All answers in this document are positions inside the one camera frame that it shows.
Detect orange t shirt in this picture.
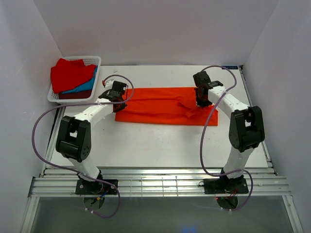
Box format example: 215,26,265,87
115,87,218,126

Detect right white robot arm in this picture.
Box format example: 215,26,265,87
193,71,265,194

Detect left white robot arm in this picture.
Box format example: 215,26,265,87
55,81,127,194

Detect blue t shirt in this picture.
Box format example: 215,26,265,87
62,66,98,94

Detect blue table label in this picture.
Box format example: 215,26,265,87
222,66,239,70

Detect dark maroon t shirt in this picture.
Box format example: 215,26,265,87
58,90,92,100

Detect red t shirt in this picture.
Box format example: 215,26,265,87
51,58,97,94

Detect white plastic basket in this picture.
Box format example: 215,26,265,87
47,56,102,104

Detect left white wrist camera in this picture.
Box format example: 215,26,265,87
102,79,114,90

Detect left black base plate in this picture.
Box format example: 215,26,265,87
75,179,118,196

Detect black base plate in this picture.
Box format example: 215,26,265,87
203,177,249,194
75,179,118,196

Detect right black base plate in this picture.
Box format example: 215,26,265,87
203,177,249,194

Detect aluminium frame rails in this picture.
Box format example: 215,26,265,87
29,167,291,198

